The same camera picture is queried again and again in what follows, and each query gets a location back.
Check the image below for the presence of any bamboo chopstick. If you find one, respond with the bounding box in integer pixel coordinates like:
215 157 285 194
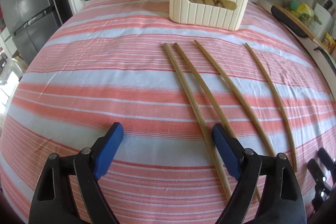
194 40 276 156
244 42 298 172
172 42 262 204
163 43 232 200

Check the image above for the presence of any wooden cutting board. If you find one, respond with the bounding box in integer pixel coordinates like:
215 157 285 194
270 5 329 53

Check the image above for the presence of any plastic bag with produce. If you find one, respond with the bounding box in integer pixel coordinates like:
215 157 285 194
285 0 322 27

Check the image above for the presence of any pink striped tablecloth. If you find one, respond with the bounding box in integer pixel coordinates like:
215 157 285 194
1 0 335 223

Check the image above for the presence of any grey refrigerator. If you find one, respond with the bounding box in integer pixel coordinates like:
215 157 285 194
1 0 72 64

